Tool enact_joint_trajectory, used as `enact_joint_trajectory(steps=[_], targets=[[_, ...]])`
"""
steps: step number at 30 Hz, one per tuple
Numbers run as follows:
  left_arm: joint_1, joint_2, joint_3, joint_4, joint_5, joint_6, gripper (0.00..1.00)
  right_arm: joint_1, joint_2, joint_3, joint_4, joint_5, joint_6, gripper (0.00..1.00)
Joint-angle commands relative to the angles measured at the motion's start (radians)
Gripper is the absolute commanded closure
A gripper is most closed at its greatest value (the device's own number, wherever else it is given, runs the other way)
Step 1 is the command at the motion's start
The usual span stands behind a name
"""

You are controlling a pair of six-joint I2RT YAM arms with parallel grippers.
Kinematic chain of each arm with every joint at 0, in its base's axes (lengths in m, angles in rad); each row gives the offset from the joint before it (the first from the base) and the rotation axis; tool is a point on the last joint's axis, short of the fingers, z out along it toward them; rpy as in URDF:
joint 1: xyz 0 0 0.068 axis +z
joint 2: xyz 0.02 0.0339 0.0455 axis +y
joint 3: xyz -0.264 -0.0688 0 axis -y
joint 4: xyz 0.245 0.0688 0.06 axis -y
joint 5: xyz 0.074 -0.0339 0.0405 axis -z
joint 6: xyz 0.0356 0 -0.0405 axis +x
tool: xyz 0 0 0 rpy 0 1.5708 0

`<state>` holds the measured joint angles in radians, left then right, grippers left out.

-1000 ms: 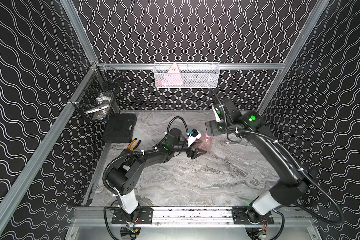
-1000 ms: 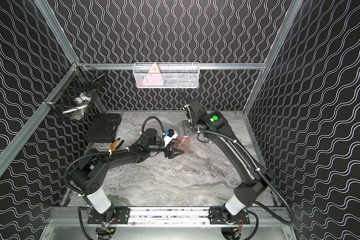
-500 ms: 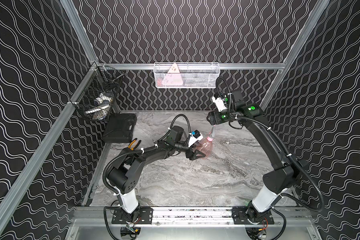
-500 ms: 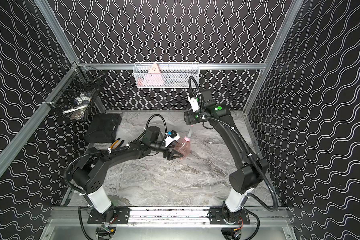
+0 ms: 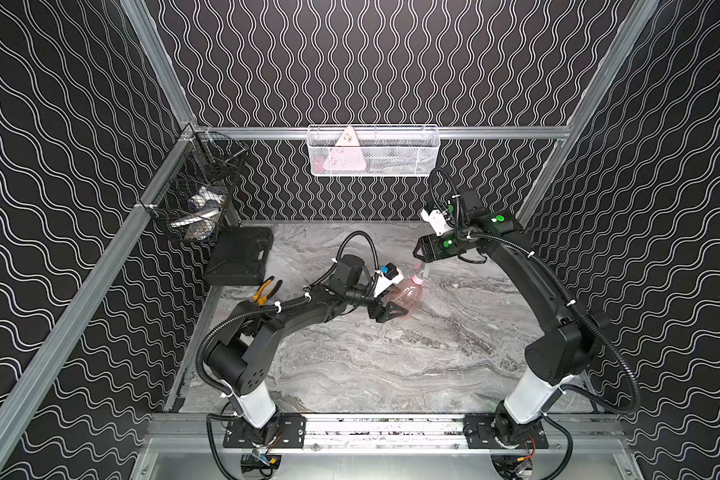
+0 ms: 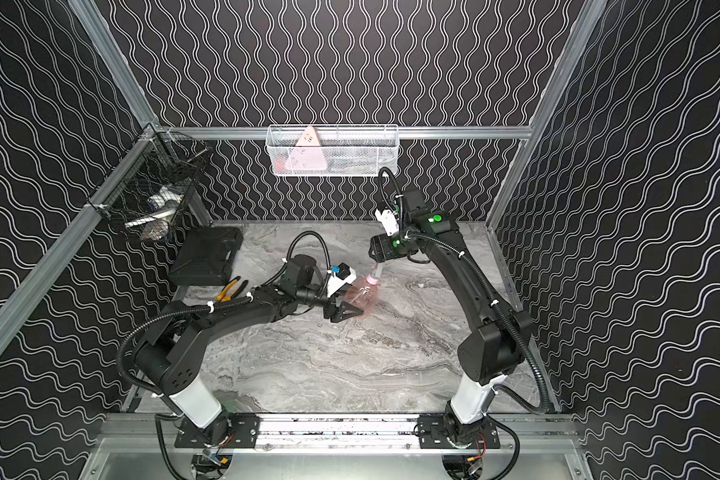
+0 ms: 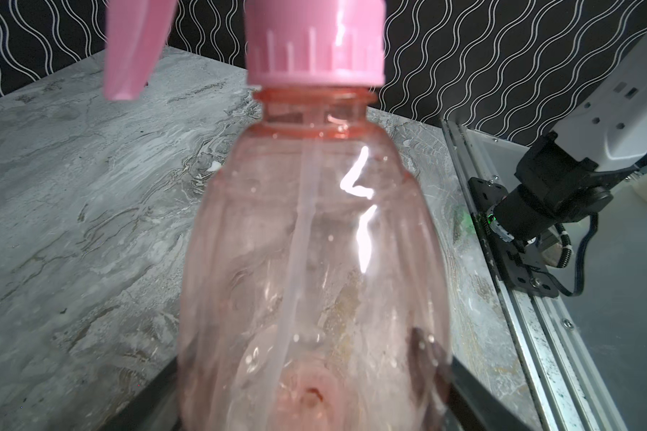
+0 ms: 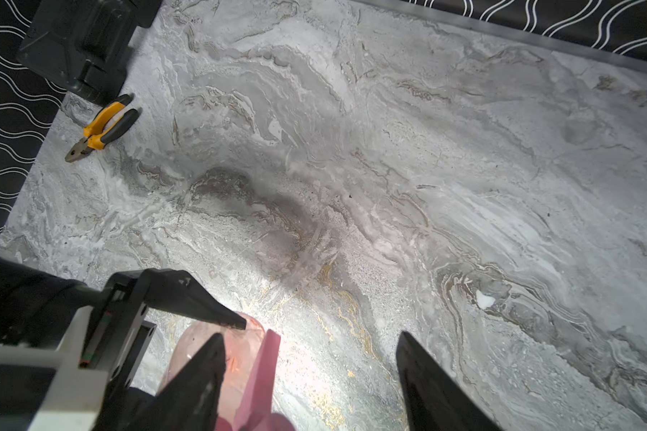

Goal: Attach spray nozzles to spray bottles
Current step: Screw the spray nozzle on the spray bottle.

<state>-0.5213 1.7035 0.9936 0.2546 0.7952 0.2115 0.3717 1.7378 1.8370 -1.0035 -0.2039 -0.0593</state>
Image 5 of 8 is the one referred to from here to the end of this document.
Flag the pink grey spray nozzle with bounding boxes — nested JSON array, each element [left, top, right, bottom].
[[411, 263, 430, 286]]

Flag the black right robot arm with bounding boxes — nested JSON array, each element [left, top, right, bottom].
[[414, 208, 602, 429]]

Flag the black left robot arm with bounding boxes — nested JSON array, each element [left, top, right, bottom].
[[195, 254, 407, 429]]

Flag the black plastic tool case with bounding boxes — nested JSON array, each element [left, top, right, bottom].
[[204, 226, 274, 286]]

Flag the pink triangular card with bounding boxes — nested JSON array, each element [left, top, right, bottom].
[[323, 126, 367, 175]]

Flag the white items in mesh basket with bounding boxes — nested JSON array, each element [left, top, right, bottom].
[[169, 186, 226, 241]]

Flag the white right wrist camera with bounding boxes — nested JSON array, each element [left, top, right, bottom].
[[419, 207, 453, 237]]

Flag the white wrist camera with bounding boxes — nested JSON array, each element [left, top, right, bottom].
[[419, 207, 453, 237], [373, 263, 405, 298]]

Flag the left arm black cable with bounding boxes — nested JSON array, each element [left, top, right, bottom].
[[311, 230, 380, 289]]

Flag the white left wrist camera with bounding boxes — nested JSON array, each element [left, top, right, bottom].
[[373, 263, 405, 298]]

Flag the yellow black handled pliers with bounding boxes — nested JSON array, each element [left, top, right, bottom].
[[251, 275, 283, 306]]

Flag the clear plastic wall basket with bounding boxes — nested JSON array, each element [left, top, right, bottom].
[[306, 124, 441, 177]]

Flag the black wire mesh basket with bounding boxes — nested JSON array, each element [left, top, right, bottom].
[[147, 133, 251, 244]]

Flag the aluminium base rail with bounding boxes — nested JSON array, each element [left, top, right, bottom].
[[144, 413, 625, 455]]

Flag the aluminium frame post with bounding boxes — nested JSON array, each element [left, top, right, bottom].
[[121, 0, 197, 127]]

